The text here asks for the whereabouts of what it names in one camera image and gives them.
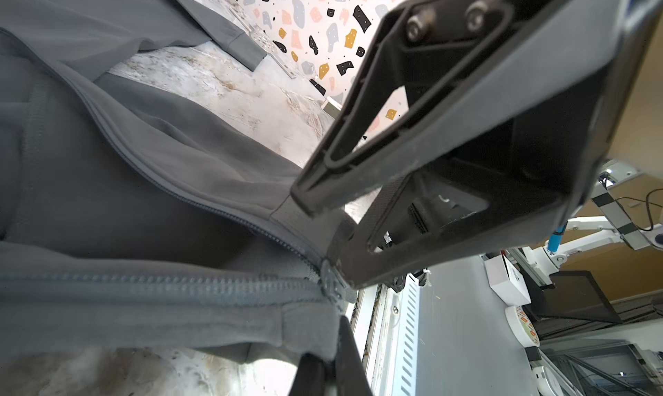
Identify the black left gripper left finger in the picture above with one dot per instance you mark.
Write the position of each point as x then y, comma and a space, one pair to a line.
310, 378

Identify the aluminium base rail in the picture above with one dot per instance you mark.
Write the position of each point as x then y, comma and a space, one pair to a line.
385, 324

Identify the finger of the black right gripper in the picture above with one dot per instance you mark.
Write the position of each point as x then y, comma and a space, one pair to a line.
449, 210

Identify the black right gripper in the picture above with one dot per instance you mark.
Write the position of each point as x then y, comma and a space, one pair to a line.
511, 102

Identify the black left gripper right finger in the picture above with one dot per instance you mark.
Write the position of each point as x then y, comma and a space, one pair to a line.
350, 376

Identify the dark grey zip jacket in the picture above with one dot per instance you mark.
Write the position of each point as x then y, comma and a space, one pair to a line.
133, 217

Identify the grey perforated cover panel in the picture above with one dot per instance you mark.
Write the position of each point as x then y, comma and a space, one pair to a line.
455, 339

